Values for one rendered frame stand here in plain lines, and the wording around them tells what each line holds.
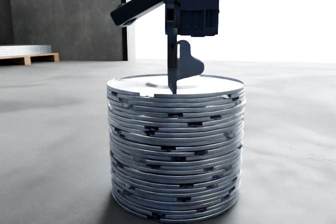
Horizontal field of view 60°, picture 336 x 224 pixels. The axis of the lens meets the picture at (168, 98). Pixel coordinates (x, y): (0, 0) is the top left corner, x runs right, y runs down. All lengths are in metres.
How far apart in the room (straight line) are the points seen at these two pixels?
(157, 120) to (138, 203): 0.17
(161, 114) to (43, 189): 0.36
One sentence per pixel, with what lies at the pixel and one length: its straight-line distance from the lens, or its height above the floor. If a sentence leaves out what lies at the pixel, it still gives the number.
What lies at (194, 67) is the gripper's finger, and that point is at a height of 0.29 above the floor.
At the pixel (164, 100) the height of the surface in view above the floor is 0.23.
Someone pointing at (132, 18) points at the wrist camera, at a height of 0.36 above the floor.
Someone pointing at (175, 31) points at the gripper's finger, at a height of 0.34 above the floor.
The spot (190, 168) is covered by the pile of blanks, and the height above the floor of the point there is 0.11.
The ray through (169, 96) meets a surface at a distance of 0.48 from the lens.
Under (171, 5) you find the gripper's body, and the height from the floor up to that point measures 0.38.
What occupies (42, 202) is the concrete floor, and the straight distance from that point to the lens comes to 0.69.
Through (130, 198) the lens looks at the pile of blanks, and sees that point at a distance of 0.59.
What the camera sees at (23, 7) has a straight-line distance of 5.44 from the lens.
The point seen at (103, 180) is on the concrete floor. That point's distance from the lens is 0.74.
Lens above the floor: 0.33
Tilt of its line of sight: 12 degrees down
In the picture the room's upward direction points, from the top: straight up
